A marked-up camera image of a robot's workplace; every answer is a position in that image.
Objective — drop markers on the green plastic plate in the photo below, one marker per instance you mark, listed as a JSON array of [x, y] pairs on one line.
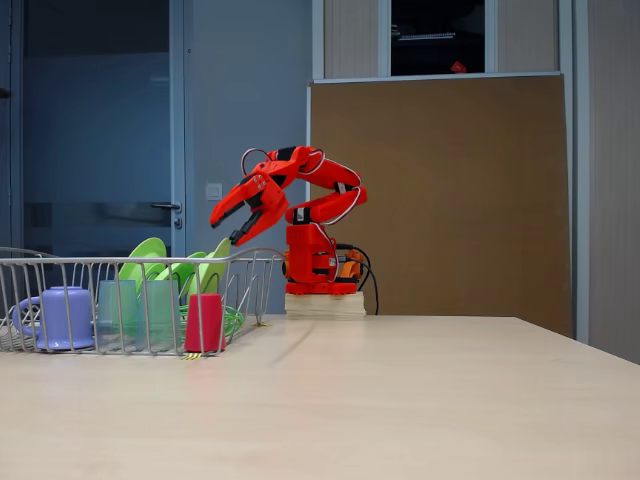
[[147, 249], [181, 270], [215, 270]]

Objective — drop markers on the red plastic cup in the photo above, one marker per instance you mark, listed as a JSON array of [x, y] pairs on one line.
[[205, 322]]

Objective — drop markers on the translucent grey plastic cup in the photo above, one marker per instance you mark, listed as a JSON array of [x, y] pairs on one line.
[[117, 310], [160, 315]]

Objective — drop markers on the purple plastic mug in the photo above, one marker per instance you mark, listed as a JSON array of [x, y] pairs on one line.
[[67, 315]]

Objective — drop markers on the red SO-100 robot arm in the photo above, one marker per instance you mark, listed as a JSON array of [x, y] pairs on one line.
[[310, 260]]

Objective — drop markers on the yellow black striped tape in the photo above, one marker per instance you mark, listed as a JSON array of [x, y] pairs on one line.
[[191, 356], [259, 325]]

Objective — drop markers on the orange table clamp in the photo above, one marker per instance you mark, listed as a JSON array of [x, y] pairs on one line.
[[351, 270]]

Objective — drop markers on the wooden base block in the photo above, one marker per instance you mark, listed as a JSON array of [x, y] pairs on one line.
[[325, 306]]

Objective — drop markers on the blue grey door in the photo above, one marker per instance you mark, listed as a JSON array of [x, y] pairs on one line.
[[100, 125]]

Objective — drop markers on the brown pin board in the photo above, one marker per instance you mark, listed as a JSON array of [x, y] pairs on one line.
[[450, 200]]

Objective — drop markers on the white spiral notebook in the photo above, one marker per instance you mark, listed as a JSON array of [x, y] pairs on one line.
[[425, 35]]

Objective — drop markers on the small red box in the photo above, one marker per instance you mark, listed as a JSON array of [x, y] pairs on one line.
[[458, 66]]

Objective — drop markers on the white light switch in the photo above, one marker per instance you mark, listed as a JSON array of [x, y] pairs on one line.
[[214, 191]]

